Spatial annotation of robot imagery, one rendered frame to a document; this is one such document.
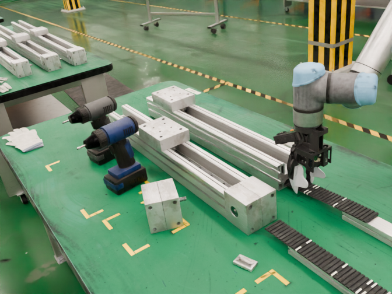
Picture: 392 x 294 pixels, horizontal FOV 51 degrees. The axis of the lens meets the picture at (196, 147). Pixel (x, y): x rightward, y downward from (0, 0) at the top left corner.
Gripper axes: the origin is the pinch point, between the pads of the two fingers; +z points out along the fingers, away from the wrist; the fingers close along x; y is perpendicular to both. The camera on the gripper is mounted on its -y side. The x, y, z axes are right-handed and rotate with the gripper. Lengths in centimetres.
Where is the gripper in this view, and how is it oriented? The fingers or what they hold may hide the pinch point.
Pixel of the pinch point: (301, 184)
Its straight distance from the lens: 121.5
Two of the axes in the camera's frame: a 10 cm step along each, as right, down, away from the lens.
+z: 1.2, 8.8, 4.7
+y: 5.5, 3.3, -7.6
